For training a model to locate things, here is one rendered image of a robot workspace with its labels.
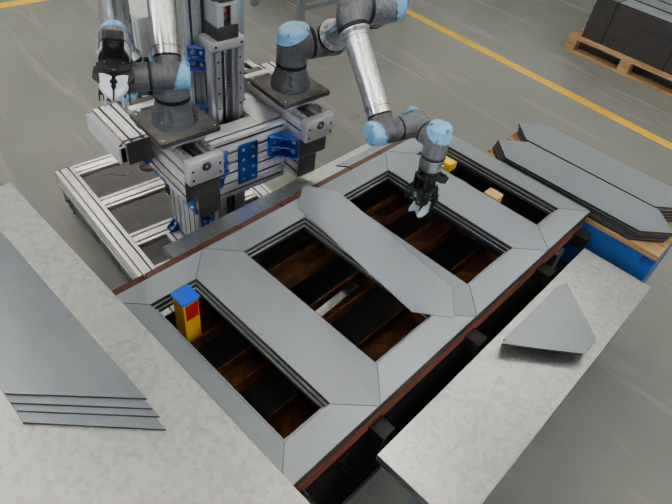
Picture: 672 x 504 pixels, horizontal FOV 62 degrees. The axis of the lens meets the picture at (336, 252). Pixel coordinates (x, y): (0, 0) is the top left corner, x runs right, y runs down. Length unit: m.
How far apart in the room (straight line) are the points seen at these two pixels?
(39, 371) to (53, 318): 0.14
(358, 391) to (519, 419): 0.47
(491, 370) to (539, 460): 0.88
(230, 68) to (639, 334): 2.35
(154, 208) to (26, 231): 1.39
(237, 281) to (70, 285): 0.48
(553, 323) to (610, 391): 1.07
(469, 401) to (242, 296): 0.71
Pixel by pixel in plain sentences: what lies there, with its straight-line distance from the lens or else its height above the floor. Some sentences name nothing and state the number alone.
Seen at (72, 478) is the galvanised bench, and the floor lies 1.05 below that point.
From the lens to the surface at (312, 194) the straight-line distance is 2.03.
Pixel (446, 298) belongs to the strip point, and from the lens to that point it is 1.76.
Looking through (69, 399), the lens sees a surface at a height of 1.07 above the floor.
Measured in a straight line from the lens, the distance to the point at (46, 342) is 1.36.
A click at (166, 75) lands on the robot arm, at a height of 1.35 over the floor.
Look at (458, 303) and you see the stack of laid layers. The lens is 1.76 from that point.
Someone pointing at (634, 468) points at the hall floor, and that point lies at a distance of 2.77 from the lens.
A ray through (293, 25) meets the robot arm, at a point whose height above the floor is 1.27.
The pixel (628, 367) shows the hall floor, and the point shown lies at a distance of 3.08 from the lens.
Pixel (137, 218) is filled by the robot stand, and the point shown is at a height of 0.21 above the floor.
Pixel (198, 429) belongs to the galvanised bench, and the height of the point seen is 1.05.
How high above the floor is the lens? 2.11
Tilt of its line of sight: 44 degrees down
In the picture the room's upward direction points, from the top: 8 degrees clockwise
